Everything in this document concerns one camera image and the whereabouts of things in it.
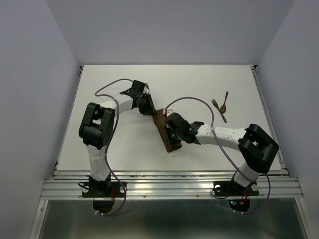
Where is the brown cloth napkin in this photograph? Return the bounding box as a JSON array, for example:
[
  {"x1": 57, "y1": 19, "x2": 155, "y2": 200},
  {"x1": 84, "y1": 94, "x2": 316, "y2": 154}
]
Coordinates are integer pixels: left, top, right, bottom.
[{"x1": 152, "y1": 109, "x2": 182, "y2": 153}]

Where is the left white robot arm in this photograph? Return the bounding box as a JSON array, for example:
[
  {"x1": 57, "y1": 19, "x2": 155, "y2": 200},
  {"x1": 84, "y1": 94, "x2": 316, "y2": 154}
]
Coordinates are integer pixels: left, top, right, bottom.
[{"x1": 79, "y1": 78, "x2": 156, "y2": 196}]

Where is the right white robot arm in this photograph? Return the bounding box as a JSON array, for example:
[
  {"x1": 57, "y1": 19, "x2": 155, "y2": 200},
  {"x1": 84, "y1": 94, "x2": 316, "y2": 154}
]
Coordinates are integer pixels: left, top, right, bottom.
[{"x1": 164, "y1": 113, "x2": 279, "y2": 194}]

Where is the brown wooden fork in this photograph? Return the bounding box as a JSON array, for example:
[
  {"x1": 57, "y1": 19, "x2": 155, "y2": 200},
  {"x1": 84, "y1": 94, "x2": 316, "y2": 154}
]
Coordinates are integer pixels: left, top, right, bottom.
[{"x1": 211, "y1": 99, "x2": 227, "y2": 123}]

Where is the brown wooden spoon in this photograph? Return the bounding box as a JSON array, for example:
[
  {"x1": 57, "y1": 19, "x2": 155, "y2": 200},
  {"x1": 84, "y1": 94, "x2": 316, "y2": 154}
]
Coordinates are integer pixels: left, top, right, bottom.
[{"x1": 220, "y1": 91, "x2": 229, "y2": 114}]

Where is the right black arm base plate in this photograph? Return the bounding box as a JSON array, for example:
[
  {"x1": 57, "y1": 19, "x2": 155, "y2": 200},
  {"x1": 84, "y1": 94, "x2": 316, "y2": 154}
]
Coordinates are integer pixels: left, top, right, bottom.
[{"x1": 212, "y1": 181, "x2": 259, "y2": 198}]

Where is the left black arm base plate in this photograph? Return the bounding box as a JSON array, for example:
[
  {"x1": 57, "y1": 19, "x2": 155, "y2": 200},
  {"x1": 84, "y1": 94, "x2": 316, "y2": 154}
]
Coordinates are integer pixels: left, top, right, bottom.
[{"x1": 78, "y1": 181, "x2": 125, "y2": 198}]

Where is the aluminium front rail frame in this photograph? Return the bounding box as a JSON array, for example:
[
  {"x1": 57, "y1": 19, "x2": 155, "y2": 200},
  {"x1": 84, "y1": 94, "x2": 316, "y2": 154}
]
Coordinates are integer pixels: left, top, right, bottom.
[{"x1": 30, "y1": 168, "x2": 316, "y2": 239}]

